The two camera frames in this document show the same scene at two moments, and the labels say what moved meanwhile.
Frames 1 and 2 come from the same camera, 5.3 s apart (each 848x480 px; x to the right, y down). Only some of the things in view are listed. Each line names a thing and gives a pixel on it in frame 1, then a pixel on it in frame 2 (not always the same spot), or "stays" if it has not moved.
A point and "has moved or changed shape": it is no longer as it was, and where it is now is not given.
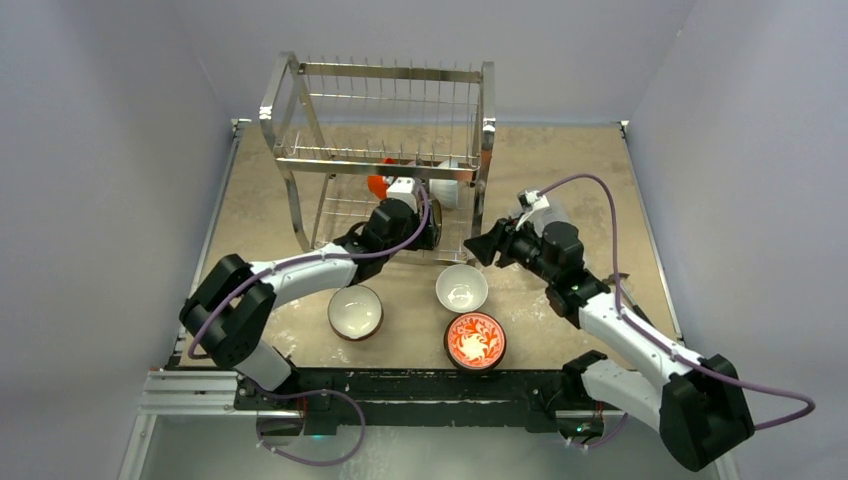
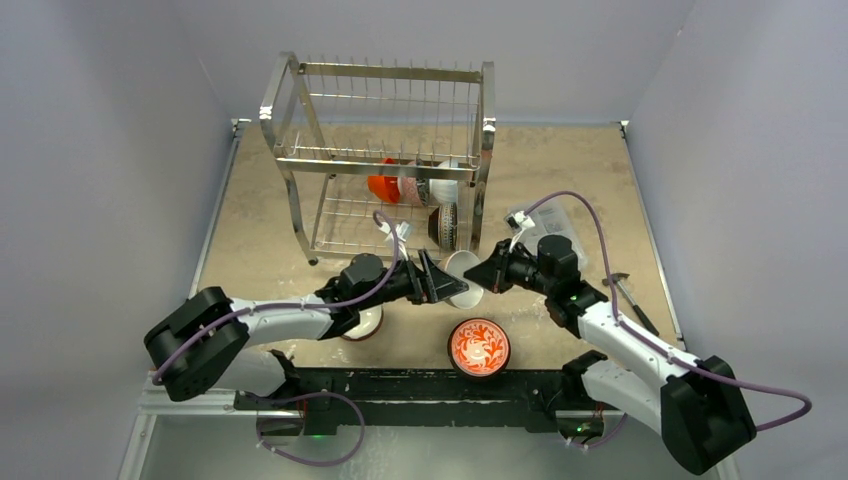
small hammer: x=610 y=280 stays
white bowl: x=445 y=191 stays
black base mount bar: x=523 y=400 stays
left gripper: x=425 y=240 → x=439 y=285
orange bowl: x=378 y=186 stays
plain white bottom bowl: x=461 y=288 has moved or changed shape
